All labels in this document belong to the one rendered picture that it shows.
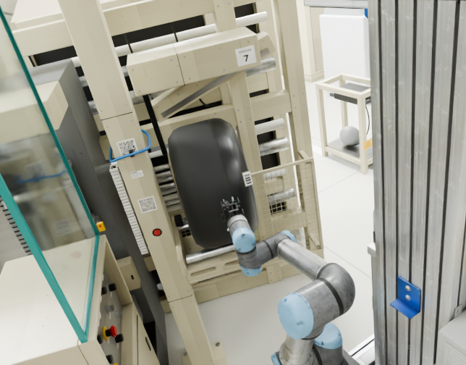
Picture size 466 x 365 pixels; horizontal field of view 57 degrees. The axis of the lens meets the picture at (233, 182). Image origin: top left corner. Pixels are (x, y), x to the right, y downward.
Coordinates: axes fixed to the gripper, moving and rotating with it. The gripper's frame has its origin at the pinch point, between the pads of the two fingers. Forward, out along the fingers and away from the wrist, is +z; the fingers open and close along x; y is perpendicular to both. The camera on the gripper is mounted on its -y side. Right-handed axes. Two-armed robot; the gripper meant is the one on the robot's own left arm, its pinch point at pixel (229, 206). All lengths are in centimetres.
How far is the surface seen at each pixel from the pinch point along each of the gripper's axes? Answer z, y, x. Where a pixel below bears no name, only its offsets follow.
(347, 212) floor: 148, -107, -106
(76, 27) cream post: 13, 80, 38
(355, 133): 223, -68, -152
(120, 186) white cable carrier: 22, 13, 43
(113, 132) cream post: 18, 38, 38
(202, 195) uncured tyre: 2.6, 7.0, 9.6
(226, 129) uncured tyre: 20.5, 26.1, -8.2
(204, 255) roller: 19.0, -30.6, 15.9
